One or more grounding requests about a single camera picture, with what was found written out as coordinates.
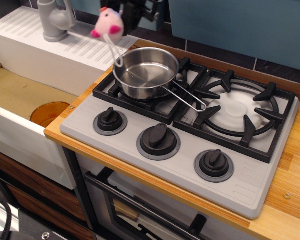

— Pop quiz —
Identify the stainless steel pan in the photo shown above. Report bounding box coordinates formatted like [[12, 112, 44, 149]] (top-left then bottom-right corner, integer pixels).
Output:
[[112, 47, 207, 113]]

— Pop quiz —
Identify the black right burner grate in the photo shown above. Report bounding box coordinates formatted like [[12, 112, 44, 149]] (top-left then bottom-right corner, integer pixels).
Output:
[[173, 69, 300, 164]]

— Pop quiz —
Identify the pink stuffed pig toy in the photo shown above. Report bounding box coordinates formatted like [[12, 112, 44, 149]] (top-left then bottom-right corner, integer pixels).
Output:
[[90, 7, 126, 68]]

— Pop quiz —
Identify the black braided cable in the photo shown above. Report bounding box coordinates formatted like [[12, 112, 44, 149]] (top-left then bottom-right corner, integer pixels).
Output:
[[0, 196, 13, 240]]

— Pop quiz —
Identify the grey toy faucet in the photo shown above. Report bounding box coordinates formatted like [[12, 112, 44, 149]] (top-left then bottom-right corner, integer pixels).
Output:
[[37, 0, 76, 43]]

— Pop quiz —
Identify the black right stove knob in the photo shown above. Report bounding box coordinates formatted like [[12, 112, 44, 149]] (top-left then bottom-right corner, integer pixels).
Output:
[[194, 149, 235, 183]]

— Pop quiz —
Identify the toy oven door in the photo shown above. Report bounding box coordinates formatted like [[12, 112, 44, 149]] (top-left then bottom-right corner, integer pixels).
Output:
[[82, 167, 235, 240]]

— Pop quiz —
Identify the black middle stove knob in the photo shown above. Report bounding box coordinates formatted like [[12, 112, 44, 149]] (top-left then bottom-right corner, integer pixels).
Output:
[[136, 123, 181, 161]]

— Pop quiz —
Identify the wooden drawer cabinet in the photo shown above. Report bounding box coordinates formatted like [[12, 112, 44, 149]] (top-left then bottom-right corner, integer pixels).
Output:
[[0, 152, 96, 240]]

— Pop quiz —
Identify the black stove knob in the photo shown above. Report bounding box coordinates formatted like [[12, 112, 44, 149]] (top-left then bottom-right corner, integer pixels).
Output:
[[136, 123, 181, 161], [194, 149, 235, 183], [93, 107, 128, 136]]

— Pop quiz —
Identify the black burner grate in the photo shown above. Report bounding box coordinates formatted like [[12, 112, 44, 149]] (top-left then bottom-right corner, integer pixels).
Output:
[[173, 69, 300, 164], [92, 57, 208, 125]]

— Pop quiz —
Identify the black left stove knob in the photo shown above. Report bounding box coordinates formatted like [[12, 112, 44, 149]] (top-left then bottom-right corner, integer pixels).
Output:
[[93, 107, 128, 136]]

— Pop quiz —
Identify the black left burner grate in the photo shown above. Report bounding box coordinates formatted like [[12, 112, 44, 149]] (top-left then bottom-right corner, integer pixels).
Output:
[[92, 57, 208, 125]]

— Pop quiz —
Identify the white toy sink unit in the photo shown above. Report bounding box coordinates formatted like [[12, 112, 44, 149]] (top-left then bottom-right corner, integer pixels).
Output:
[[0, 5, 141, 190]]

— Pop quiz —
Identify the grey toy stove top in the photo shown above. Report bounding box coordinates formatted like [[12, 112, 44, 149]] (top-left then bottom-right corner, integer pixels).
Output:
[[60, 88, 289, 219]]

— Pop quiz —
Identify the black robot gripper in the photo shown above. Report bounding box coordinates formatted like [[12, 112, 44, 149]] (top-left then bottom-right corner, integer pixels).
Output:
[[100, 0, 163, 36]]

